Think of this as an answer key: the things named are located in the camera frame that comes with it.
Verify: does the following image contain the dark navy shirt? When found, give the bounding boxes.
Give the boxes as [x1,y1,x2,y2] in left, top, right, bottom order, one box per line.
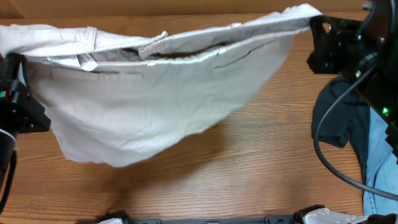
[312,77,370,182]

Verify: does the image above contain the beige shorts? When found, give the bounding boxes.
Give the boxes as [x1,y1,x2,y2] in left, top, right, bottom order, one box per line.
[1,4,319,167]

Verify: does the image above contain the blue denim jeans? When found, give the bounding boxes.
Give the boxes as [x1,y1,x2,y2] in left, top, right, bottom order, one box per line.
[363,109,397,215]

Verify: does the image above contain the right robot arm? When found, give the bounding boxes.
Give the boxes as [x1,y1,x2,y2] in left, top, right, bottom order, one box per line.
[307,1,397,200]

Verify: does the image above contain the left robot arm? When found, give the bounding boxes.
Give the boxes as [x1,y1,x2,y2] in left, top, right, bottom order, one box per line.
[1,53,51,210]

